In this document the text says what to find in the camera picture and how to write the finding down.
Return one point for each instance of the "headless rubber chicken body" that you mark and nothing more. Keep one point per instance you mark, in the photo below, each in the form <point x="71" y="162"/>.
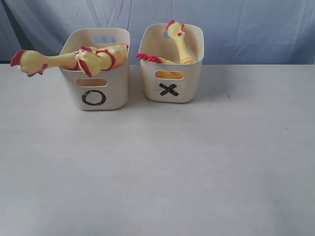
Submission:
<point x="161" y="74"/>

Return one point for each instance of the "whole rubber chicken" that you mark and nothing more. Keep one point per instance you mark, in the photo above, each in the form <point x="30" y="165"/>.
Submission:
<point x="92" y="60"/>
<point x="32" y="62"/>

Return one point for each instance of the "severed rubber chicken head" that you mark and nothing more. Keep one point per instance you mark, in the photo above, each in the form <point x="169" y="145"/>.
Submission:
<point x="176" y="32"/>

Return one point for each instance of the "cream bin marked X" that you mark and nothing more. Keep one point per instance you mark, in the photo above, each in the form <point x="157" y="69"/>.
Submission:
<point x="171" y="56"/>

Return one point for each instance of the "cream bin marked O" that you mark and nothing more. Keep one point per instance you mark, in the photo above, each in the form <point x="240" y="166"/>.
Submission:
<point x="106" y="90"/>

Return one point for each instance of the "blue backdrop curtain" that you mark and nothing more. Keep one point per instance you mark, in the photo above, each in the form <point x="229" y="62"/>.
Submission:
<point x="235" y="31"/>

